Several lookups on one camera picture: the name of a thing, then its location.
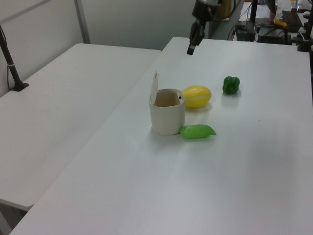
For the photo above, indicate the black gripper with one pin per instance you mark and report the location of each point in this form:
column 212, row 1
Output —
column 201, row 11

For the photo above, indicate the beige garbage bin with lid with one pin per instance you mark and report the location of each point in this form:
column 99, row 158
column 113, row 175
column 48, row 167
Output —
column 166, row 120

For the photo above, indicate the black electronics box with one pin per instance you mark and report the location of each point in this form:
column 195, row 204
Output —
column 243, row 30

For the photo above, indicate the green toy bell pepper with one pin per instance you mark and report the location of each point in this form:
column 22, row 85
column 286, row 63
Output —
column 230, row 85

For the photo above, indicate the yellow striped toy melon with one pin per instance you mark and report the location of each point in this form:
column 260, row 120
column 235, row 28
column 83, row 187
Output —
column 196, row 96

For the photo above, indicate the black equipment block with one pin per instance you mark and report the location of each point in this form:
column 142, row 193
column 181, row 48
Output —
column 274, row 35

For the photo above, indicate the yellow tool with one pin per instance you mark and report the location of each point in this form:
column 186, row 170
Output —
column 280, row 22

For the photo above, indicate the light green toy pea pod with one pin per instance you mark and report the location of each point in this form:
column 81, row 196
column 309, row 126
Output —
column 196, row 131

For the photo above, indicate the black clamp stand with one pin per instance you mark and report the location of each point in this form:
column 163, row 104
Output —
column 305, row 36

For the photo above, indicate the black pole with base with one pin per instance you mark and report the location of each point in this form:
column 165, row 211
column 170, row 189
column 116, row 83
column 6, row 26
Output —
column 9, row 61

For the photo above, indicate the black camera stand pole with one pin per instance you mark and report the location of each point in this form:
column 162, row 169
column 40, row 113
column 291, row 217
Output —
column 253, row 17

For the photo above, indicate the grey partition post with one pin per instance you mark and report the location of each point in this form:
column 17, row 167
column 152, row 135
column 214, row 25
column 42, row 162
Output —
column 82, row 22

